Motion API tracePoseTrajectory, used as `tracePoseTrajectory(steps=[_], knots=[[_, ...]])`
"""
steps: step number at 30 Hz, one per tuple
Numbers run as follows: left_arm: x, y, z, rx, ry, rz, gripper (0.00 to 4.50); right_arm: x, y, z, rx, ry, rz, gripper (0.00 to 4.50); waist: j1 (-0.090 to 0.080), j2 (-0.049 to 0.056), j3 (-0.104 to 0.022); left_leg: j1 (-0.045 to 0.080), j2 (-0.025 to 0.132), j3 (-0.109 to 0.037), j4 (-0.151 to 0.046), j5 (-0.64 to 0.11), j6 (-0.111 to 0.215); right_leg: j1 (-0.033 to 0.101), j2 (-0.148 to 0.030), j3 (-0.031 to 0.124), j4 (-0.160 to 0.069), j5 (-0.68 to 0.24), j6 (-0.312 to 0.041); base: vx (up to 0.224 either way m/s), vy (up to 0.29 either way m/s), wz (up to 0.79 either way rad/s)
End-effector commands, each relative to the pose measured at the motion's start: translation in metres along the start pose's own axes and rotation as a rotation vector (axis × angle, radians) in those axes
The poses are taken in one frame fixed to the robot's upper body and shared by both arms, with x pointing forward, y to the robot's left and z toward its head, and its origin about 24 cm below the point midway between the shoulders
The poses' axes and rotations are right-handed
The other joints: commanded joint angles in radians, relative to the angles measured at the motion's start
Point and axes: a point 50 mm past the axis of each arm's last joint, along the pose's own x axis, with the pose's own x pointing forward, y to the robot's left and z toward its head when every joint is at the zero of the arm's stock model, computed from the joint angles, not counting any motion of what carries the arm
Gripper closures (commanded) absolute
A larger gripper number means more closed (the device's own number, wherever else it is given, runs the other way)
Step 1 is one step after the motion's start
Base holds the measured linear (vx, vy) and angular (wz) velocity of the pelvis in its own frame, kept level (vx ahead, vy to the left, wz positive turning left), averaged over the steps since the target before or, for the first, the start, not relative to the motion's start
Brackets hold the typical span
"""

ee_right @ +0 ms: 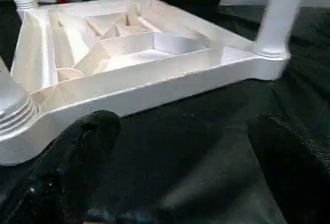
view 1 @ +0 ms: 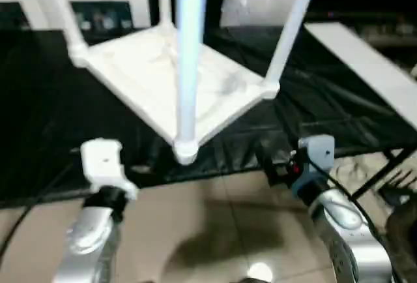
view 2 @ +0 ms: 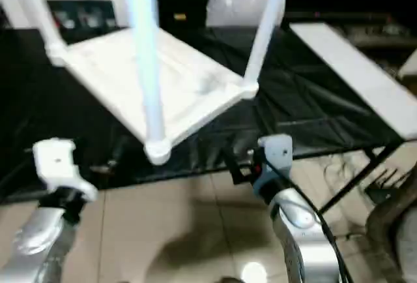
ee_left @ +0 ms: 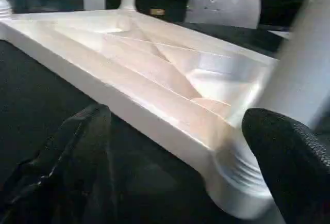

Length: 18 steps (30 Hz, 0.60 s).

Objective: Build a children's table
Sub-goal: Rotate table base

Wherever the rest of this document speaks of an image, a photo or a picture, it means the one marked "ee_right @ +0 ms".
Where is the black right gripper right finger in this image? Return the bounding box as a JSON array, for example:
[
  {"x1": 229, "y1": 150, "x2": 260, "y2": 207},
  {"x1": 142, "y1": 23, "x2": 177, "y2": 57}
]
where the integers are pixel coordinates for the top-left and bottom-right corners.
[{"x1": 247, "y1": 114, "x2": 330, "y2": 224}]

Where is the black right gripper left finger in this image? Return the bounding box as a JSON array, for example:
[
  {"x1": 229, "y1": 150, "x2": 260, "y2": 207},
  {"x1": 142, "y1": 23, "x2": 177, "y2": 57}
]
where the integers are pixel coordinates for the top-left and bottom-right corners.
[{"x1": 0, "y1": 109, "x2": 122, "y2": 224}]

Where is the black work mat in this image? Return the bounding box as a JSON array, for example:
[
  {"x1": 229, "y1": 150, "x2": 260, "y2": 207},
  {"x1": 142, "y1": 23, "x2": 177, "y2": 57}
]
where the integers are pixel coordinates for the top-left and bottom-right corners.
[{"x1": 0, "y1": 0, "x2": 330, "y2": 224}]

